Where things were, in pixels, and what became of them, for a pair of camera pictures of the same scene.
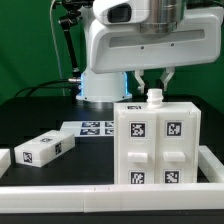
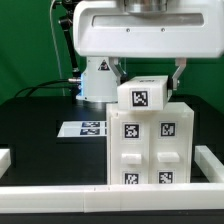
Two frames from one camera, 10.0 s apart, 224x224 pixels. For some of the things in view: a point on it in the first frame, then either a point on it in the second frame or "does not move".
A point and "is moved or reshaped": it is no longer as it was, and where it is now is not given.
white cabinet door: x=137 y=147 is moved or reshaped
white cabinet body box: x=156 y=142 is moved or reshaped
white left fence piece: x=5 y=160 does not move
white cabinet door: x=176 y=147 is moved or reshaped
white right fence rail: x=211 y=167 does not move
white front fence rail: x=108 y=198 does not move
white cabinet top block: x=41 y=149 → x=143 y=93
